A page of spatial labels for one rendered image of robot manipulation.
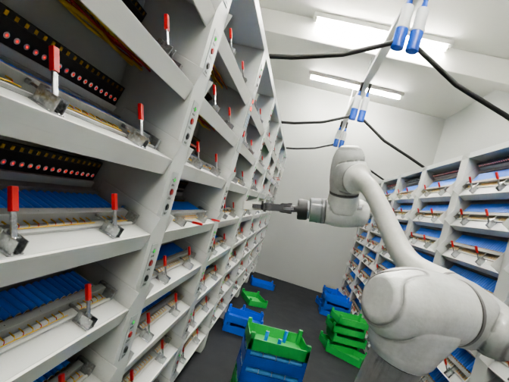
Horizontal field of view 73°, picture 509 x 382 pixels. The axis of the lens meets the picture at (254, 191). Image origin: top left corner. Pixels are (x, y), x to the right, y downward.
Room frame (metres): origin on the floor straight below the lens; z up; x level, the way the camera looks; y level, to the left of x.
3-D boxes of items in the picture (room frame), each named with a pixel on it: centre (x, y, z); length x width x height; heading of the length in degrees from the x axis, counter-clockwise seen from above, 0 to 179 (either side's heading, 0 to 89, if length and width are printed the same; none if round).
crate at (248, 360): (1.74, -0.31, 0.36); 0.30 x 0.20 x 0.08; 95
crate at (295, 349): (1.74, -0.31, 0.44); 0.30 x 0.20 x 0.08; 95
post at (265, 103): (2.34, 0.14, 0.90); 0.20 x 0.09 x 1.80; 83
